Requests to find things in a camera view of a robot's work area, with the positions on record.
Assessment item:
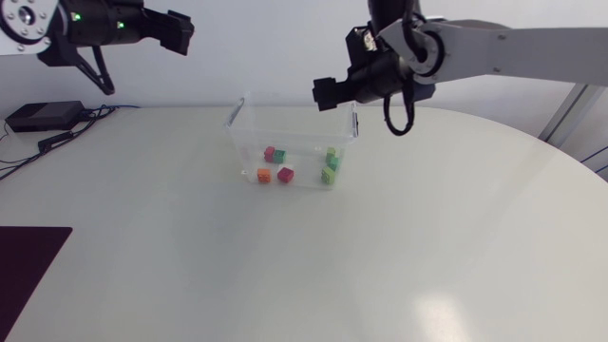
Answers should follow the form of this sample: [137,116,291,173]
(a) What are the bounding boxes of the clear plastic container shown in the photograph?
[223,91,360,192]

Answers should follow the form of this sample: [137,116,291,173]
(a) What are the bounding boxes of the black power brick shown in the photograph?
[5,100,87,133]

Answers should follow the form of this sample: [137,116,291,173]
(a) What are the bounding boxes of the dark mat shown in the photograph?
[0,225,74,341]

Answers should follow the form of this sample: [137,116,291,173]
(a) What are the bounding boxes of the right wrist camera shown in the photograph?
[345,25,382,66]

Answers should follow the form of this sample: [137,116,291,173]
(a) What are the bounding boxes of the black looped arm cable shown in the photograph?
[382,88,417,138]

